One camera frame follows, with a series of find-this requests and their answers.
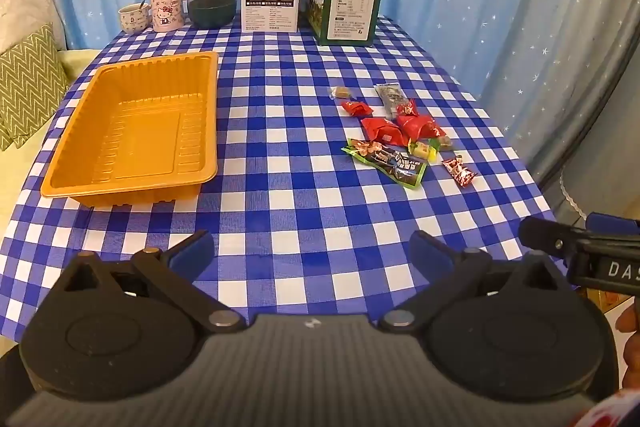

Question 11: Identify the green zigzag cushion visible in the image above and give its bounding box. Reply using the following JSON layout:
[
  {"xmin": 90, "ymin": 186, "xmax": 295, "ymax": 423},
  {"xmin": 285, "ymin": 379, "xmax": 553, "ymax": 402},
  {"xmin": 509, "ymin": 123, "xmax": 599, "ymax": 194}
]
[{"xmin": 0, "ymin": 23, "xmax": 71, "ymax": 152}]

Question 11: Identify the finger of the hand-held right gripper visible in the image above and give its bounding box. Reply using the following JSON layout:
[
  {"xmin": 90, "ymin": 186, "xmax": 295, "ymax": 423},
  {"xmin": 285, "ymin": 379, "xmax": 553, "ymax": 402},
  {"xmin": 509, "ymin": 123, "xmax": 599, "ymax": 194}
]
[
  {"xmin": 518, "ymin": 216, "xmax": 640, "ymax": 264},
  {"xmin": 585, "ymin": 212, "xmax": 640, "ymax": 239}
]

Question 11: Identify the blue star curtain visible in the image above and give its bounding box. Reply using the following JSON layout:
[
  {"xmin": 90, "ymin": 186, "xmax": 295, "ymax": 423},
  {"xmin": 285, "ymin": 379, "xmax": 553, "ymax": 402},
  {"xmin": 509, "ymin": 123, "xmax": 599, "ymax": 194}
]
[{"xmin": 47, "ymin": 0, "xmax": 640, "ymax": 188}]

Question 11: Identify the blue white checkered tablecloth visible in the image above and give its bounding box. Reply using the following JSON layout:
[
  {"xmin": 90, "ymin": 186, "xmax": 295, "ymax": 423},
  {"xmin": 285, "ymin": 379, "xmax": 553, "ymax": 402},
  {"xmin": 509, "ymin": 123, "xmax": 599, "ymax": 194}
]
[{"xmin": 0, "ymin": 14, "xmax": 566, "ymax": 343}]

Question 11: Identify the red white candy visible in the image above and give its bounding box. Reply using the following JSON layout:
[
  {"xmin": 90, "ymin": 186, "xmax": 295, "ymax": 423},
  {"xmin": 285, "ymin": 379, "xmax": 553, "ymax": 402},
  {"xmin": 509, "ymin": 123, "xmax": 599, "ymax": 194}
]
[{"xmin": 441, "ymin": 154, "xmax": 476, "ymax": 188}]

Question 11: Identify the white cushion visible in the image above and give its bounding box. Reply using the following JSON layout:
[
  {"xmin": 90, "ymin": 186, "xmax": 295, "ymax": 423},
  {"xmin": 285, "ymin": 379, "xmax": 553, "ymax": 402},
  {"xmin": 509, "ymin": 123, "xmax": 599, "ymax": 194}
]
[{"xmin": 0, "ymin": 0, "xmax": 66, "ymax": 52}]

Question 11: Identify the grey clear snack packet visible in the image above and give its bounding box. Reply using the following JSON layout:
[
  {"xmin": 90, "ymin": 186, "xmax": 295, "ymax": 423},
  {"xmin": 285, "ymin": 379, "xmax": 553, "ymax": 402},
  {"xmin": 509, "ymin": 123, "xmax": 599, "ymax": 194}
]
[{"xmin": 375, "ymin": 83, "xmax": 407, "ymax": 120}]

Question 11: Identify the green dark snack packet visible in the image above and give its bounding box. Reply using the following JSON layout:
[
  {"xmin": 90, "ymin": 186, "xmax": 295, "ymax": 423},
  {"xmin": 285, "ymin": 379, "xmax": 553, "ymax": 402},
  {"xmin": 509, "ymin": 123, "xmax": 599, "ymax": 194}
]
[{"xmin": 372, "ymin": 149, "xmax": 428, "ymax": 190}]

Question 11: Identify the large red snack packet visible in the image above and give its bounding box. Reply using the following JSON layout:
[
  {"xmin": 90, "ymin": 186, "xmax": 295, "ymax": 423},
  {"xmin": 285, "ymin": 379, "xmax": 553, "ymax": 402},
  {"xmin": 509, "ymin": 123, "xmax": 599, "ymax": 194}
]
[
  {"xmin": 397, "ymin": 114, "xmax": 443, "ymax": 140},
  {"xmin": 360, "ymin": 117, "xmax": 408, "ymax": 148}
]

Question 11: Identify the orange plastic tray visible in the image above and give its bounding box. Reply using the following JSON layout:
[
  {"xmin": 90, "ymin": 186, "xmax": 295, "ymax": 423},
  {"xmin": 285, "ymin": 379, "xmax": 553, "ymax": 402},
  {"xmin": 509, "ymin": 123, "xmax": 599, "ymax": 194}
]
[{"xmin": 40, "ymin": 52, "xmax": 220, "ymax": 208}]

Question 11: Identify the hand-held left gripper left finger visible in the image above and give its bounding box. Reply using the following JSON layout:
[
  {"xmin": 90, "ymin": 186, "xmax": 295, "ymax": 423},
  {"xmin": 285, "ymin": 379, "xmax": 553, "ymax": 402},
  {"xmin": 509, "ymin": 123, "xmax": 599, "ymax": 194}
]
[{"xmin": 60, "ymin": 229, "xmax": 246, "ymax": 333}]

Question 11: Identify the lace-trimmed grey cloth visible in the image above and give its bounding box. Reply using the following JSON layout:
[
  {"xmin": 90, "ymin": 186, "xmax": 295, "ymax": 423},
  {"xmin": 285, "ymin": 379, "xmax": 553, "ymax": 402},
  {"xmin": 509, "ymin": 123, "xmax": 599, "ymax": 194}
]
[{"xmin": 559, "ymin": 167, "xmax": 601, "ymax": 222}]

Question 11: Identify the grey curtain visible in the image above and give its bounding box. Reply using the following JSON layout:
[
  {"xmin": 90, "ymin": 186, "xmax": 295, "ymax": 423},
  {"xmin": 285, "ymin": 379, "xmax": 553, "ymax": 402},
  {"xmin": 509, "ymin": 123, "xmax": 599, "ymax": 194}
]
[{"xmin": 530, "ymin": 7, "xmax": 640, "ymax": 228}]

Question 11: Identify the pink cartoon thermos cup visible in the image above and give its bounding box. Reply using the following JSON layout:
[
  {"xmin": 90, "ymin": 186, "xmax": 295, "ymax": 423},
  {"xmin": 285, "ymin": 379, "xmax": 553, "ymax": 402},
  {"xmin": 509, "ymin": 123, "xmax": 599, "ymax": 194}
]
[{"xmin": 147, "ymin": 0, "xmax": 188, "ymax": 32}]

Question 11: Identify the pale yellow sofa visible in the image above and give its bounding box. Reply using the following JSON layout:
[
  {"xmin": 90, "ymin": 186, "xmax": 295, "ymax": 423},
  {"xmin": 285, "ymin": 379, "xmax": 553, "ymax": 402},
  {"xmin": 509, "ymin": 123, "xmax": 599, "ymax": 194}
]
[{"xmin": 0, "ymin": 47, "xmax": 103, "ymax": 268}]

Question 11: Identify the small white patterned cup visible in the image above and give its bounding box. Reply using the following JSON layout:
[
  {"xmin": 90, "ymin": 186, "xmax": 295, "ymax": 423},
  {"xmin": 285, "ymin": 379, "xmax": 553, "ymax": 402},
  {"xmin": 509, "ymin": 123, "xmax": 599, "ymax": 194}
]
[{"xmin": 118, "ymin": 2, "xmax": 152, "ymax": 32}]

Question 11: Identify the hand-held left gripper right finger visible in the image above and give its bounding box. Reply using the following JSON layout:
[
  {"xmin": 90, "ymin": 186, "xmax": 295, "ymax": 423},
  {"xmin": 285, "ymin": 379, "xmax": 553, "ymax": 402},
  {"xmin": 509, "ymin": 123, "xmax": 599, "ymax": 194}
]
[{"xmin": 377, "ymin": 231, "xmax": 571, "ymax": 333}]

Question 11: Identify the red patterned clothing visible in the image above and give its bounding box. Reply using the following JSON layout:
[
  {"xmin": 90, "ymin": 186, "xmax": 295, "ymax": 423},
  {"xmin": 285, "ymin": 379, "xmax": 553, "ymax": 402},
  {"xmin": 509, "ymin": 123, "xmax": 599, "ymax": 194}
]
[{"xmin": 575, "ymin": 399, "xmax": 632, "ymax": 427}]

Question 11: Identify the person's right hand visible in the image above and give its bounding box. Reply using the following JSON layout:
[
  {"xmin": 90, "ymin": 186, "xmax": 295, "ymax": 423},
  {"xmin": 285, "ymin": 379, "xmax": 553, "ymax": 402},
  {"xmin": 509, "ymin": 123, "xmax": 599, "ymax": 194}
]
[{"xmin": 616, "ymin": 302, "xmax": 640, "ymax": 390}]

